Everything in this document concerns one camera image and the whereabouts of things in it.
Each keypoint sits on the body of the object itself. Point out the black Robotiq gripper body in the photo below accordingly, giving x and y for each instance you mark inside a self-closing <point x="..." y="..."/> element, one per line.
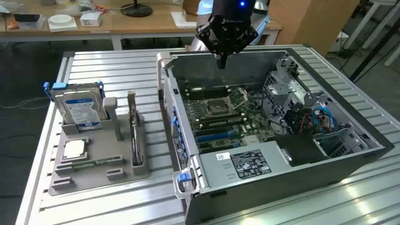
<point x="230" y="25"/>

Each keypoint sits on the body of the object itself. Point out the Nvidia graphics card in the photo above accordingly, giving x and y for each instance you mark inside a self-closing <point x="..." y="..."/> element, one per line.
<point x="137" y="140"/>

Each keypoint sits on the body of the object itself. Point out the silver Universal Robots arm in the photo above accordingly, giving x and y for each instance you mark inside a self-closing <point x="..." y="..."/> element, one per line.
<point x="262" y="25"/>

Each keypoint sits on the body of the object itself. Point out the white paper stack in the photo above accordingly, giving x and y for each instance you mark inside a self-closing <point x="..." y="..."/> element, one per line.
<point x="184" y="22"/>

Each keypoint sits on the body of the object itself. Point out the brown cardboard box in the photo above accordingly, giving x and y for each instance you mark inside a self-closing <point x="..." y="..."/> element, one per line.
<point x="192" y="7"/>

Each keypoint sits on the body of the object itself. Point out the wooden cabinet panel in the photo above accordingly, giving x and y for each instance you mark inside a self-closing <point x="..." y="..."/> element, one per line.
<point x="312" y="23"/>

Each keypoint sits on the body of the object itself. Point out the black RAM slot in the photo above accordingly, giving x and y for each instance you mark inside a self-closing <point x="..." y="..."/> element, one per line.
<point x="205" y="89"/>
<point x="209" y="94"/>

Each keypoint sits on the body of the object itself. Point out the black round lamp base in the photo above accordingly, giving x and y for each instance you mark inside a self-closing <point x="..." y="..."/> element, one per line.
<point x="136" y="10"/>

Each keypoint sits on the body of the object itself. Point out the metal disk bay cage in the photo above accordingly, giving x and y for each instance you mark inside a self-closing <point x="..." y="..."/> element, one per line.
<point x="281" y="89"/>

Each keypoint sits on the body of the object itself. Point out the thin locking lever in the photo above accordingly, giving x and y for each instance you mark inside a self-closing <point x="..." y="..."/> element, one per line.
<point x="202" y="95"/>

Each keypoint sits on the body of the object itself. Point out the metal socket cover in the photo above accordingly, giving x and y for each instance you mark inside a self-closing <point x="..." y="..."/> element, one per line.
<point x="240" y="97"/>

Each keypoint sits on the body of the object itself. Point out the small white box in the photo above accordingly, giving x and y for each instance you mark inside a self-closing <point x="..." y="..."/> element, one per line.
<point x="338" y="42"/>

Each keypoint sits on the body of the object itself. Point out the CPU socket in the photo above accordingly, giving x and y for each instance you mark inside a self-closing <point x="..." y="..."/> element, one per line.
<point x="218" y="106"/>

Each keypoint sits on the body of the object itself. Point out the white cardboard box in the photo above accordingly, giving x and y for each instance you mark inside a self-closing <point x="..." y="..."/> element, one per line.
<point x="90" y="18"/>

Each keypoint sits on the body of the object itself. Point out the black slanted pole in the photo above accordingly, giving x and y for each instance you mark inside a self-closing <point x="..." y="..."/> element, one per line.
<point x="365" y="64"/>

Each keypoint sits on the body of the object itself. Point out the green motherboard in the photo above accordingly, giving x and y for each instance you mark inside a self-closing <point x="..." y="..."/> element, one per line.
<point x="249" y="131"/>

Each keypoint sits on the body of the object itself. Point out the white round dish on base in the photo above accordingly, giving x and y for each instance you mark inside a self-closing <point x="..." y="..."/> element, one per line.
<point x="62" y="23"/>

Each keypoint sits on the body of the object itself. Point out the black plastic shroud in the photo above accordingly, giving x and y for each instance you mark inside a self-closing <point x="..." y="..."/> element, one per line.
<point x="300" y="147"/>

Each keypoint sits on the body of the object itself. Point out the hard disk in blue carrier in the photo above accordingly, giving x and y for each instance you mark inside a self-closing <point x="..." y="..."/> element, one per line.
<point x="78" y="107"/>

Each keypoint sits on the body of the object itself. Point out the white box with dark lid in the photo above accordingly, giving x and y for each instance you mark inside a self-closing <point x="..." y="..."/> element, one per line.
<point x="29" y="24"/>

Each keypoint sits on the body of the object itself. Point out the grey power supply unit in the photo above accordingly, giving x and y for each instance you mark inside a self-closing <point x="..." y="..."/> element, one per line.
<point x="218" y="168"/>

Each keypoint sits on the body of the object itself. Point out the grey parts rack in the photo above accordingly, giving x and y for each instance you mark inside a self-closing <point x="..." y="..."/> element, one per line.
<point x="100" y="152"/>

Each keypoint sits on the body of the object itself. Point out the blue case latch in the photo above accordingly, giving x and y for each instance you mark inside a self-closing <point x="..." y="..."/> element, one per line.
<point x="182" y="177"/>

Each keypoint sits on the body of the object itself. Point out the orange flat item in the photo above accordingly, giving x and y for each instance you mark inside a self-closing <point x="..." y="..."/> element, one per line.
<point x="12" y="25"/>

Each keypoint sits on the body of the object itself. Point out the silver CPU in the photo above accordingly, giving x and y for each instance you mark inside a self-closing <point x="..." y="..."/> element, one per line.
<point x="73" y="150"/>

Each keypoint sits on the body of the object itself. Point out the green loose RAM stick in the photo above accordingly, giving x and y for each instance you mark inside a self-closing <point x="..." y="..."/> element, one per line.
<point x="86" y="163"/>

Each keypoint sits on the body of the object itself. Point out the black open PC case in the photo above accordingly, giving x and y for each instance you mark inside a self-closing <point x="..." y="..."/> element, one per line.
<point x="281" y="194"/>

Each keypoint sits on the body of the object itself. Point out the white table frame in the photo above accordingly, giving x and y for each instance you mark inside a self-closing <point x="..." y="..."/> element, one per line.
<point x="392" y="56"/>

